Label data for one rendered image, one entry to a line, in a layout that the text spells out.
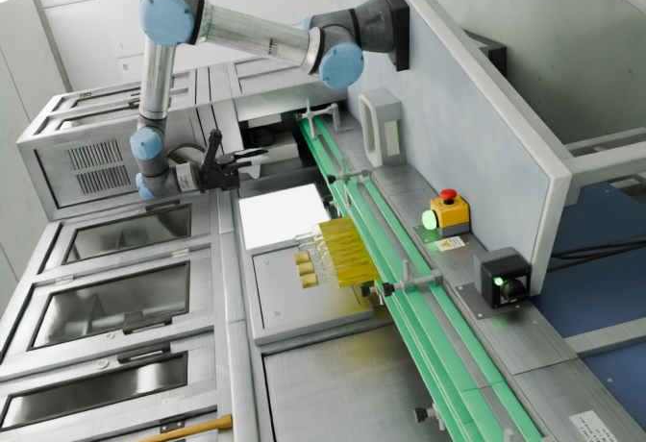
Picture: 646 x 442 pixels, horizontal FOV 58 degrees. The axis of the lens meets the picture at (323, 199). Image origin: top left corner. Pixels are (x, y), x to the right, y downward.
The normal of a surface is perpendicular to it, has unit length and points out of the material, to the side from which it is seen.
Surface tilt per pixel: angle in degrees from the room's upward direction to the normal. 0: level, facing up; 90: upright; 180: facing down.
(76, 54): 90
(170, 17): 81
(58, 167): 90
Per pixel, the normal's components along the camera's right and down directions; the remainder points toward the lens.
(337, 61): 0.30, 0.64
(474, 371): -0.15, -0.88
